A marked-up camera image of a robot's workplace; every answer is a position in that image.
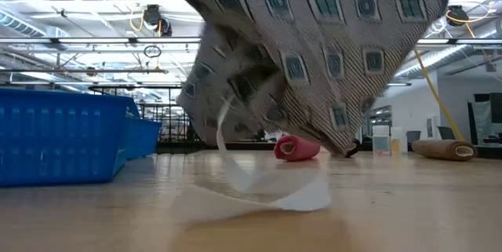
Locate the blue plastic basket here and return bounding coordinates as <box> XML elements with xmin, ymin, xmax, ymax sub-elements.
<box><xmin>125</xmin><ymin>117</ymin><xmax>162</xmax><ymax>161</ymax></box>
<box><xmin>0</xmin><ymin>88</ymin><xmax>141</xmax><ymax>188</ymax></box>

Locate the tan bandage roll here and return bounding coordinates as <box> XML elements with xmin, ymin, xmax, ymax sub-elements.
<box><xmin>410</xmin><ymin>138</ymin><xmax>478</xmax><ymax>162</ymax></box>

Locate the grey patterned cloth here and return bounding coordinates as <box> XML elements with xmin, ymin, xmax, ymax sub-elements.
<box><xmin>151</xmin><ymin>0</ymin><xmax>467</xmax><ymax>212</ymax></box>

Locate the grey chair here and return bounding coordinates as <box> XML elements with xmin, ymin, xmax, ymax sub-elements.
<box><xmin>436</xmin><ymin>126</ymin><xmax>458</xmax><ymax>141</ymax></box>

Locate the black hanging cable loop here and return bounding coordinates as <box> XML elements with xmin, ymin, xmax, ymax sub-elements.
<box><xmin>143</xmin><ymin>44</ymin><xmax>162</xmax><ymax>59</ymax></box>

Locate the yellow cable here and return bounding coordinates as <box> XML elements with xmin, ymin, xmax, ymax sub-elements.
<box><xmin>413</xmin><ymin>46</ymin><xmax>467</xmax><ymax>143</ymax></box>

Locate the black metal rig frame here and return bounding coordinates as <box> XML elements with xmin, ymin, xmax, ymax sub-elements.
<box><xmin>156</xmin><ymin>141</ymin><xmax>502</xmax><ymax>161</ymax></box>

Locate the black ceiling cable reel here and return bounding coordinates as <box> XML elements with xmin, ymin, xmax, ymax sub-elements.
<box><xmin>141</xmin><ymin>3</ymin><xmax>173</xmax><ymax>38</ymax></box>
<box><xmin>446</xmin><ymin>4</ymin><xmax>470</xmax><ymax>27</ymax></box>

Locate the silver ventilation duct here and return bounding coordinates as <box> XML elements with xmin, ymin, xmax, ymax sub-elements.
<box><xmin>0</xmin><ymin>10</ymin><xmax>48</xmax><ymax>38</ymax></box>
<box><xmin>394</xmin><ymin>43</ymin><xmax>502</xmax><ymax>79</ymax></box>

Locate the pink bandage roll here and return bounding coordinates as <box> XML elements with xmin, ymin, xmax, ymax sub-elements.
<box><xmin>273</xmin><ymin>134</ymin><xmax>322</xmax><ymax>163</ymax></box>

